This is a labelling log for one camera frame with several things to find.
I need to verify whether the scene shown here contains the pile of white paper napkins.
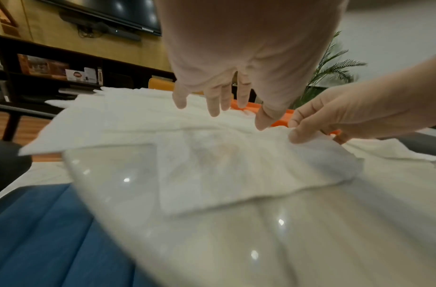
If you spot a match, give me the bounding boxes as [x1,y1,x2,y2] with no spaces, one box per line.
[18,86,294,157]

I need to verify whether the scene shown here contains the orange box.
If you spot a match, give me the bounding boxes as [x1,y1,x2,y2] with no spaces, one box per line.
[17,53,70,78]

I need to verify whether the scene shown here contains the white box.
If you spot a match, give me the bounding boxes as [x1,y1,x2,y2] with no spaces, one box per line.
[64,67,98,84]

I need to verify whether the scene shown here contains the yellow upholstered chair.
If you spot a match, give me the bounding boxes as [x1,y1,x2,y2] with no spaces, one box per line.
[148,77,205,95]

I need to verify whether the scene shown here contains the person's left hand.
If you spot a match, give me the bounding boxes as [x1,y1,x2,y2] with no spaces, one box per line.
[153,0,350,132]

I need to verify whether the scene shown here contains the wooden display stand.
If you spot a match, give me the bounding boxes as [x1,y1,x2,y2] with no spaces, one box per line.
[0,0,24,38]

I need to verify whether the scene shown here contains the green palm plant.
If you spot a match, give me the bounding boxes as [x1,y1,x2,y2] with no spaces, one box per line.
[296,31,368,109]

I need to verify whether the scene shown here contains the dark wooden shelf unit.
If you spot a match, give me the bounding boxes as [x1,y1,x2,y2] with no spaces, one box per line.
[0,33,176,113]

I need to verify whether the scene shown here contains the black wall television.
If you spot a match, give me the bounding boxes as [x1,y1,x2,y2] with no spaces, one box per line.
[40,0,164,37]

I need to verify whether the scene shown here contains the person's right hand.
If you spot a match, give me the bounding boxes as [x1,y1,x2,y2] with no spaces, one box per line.
[287,52,436,145]

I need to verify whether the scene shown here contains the red plastic tray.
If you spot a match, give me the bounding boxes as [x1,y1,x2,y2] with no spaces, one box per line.
[230,99,343,139]

